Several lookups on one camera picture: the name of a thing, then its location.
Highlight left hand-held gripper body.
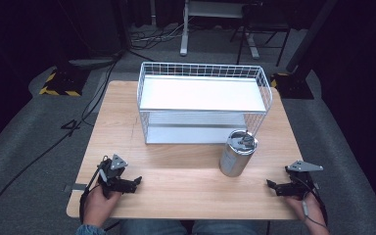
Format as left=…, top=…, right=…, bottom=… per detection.
left=97, top=154, right=129, bottom=199

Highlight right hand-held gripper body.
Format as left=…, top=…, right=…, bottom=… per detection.
left=284, top=160, right=325, bottom=199

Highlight person's right hand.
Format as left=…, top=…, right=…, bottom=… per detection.
left=285, top=193, right=328, bottom=229

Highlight person's left hand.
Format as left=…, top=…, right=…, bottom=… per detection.
left=82, top=185, right=124, bottom=228

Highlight grey tape strip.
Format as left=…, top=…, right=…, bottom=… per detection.
left=63, top=182, right=88, bottom=193

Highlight person's legs in jeans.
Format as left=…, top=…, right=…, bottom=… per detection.
left=119, top=218, right=259, bottom=235

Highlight silver metal canister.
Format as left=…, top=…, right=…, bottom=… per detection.
left=218, top=128, right=259, bottom=178

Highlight black yellow striped stand base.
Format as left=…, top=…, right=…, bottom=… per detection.
left=269, top=71, right=315, bottom=101
left=38, top=66, right=91, bottom=98

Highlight black slanted pole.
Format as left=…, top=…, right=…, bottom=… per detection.
left=285, top=0, right=340, bottom=75

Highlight black tripod stand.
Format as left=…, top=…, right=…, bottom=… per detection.
left=110, top=0, right=159, bottom=64

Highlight black chair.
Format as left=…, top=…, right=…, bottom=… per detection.
left=229, top=2, right=292, bottom=68

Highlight long black floor cable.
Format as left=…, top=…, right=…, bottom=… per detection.
left=0, top=57, right=120, bottom=235

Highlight white wire shelf rack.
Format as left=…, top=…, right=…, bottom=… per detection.
left=136, top=61, right=274, bottom=146

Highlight bundle of floor cables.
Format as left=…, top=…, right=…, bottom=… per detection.
left=129, top=22, right=184, bottom=44

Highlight white desk frame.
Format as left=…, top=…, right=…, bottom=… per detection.
left=179, top=0, right=261, bottom=61

